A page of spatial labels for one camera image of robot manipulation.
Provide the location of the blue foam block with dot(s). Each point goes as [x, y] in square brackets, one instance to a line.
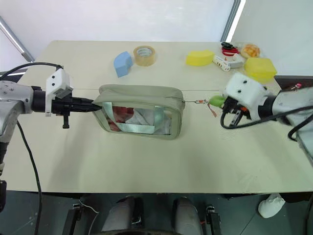
[122, 64]

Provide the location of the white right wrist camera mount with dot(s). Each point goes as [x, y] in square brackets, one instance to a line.
[244, 88]

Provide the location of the silver metal frame pole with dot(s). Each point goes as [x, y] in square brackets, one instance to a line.
[14, 39]

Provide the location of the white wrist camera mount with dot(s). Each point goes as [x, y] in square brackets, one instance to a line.
[244, 88]
[56, 82]

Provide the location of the black box on robot side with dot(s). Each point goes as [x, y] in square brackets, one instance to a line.
[2, 195]

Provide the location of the dark window frame post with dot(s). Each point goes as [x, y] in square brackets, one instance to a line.
[233, 19]

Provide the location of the red and black scissors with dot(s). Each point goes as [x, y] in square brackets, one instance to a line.
[230, 49]

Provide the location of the brown packing tape roll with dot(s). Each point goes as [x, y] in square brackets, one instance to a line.
[144, 57]

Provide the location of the grey rounded robot leg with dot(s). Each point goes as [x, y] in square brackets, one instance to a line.
[121, 215]
[187, 216]

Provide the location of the dark board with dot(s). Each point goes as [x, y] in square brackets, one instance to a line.
[296, 82]

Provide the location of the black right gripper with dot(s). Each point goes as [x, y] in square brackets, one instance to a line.
[238, 110]

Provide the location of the yellow curved sponge block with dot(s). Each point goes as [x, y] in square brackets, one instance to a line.
[199, 58]

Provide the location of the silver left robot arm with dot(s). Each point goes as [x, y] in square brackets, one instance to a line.
[14, 98]

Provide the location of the black foot bracket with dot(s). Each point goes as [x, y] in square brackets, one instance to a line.
[72, 220]
[213, 219]

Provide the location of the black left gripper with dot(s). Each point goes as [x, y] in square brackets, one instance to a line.
[61, 105]

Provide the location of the green pouch with clear window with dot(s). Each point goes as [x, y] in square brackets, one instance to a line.
[141, 98]

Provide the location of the white crumpled cloth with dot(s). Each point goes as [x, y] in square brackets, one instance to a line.
[271, 205]

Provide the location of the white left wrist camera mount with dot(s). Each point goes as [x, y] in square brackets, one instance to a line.
[56, 82]

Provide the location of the orange bread toy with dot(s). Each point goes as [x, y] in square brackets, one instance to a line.
[250, 51]

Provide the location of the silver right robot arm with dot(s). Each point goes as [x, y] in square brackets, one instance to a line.
[288, 105]

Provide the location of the grey flat panel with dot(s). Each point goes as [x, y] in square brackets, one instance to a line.
[306, 144]

